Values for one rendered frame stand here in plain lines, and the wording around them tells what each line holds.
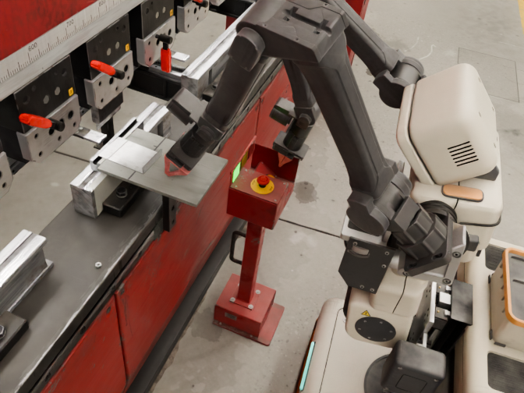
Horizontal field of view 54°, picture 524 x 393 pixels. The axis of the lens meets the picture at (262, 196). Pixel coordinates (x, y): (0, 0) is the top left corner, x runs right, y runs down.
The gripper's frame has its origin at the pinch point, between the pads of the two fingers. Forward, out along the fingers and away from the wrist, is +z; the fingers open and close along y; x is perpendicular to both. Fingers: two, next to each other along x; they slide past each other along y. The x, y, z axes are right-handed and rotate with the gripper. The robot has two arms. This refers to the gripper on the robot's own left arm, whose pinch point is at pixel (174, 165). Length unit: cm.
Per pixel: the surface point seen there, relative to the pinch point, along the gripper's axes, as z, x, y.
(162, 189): 1.0, 1.4, 6.9
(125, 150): 8.2, -11.1, -0.6
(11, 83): -22.7, -29.6, 28.1
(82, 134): 14.3, -22.1, -0.6
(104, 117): 0.8, -19.3, 1.6
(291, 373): 67, 87, -15
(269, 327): 74, 74, -29
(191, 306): 86, 45, -22
